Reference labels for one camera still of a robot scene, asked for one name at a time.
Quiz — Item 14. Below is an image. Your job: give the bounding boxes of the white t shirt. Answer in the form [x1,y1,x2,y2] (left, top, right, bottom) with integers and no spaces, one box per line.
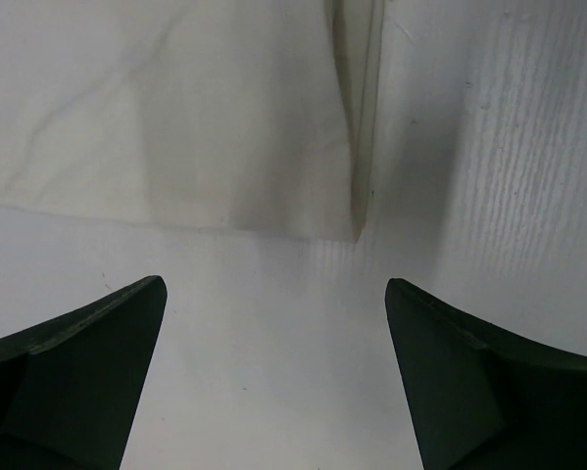
[0,1,383,241]

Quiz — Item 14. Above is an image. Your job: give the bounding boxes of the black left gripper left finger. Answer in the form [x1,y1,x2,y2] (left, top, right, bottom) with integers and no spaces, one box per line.
[0,275,167,469]

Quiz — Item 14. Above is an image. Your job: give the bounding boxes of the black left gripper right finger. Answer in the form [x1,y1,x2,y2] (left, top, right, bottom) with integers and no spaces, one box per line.
[385,279,587,469]

